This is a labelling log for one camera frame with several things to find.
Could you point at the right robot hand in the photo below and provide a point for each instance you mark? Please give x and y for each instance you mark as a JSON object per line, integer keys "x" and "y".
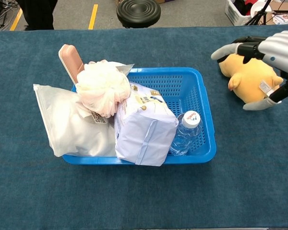
{"x": 280, "y": 48}

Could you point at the yellow plush toy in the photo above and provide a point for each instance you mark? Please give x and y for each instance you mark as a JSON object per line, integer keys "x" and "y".
{"x": 249, "y": 79}

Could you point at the clear water bottle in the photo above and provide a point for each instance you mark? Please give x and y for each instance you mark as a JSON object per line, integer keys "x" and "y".
{"x": 184, "y": 136}

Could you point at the frosted zip bag white cloth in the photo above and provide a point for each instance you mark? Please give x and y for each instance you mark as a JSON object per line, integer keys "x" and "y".
{"x": 67, "y": 129}

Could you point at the white printed box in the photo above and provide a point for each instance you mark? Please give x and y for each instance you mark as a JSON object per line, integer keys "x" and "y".
{"x": 284, "y": 18}

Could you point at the black tripod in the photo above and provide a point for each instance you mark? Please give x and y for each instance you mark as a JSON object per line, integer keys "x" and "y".
{"x": 259, "y": 14}

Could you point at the white plastic laundry basket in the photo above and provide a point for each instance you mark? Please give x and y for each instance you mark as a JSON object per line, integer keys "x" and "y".
{"x": 232, "y": 14}

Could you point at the blue perforated plastic basket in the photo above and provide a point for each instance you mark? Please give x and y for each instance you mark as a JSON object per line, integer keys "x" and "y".
{"x": 158, "y": 70}

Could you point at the black round stool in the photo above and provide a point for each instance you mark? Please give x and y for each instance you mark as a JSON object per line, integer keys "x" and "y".
{"x": 138, "y": 12}

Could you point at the white wrapped tissue pack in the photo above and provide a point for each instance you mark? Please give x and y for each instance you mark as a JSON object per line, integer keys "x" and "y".
{"x": 144, "y": 134}

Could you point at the pale pink bath loofah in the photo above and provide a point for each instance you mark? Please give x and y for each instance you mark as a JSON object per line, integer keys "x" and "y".
{"x": 100, "y": 88}

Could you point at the pink oblong plastic case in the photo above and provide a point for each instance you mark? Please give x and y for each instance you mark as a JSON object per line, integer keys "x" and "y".
{"x": 72, "y": 60}

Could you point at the person in black trousers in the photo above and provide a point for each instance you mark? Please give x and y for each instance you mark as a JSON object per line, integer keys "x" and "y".
{"x": 38, "y": 14}

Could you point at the teal table cloth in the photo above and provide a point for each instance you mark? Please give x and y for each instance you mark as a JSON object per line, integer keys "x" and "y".
{"x": 26, "y": 191}

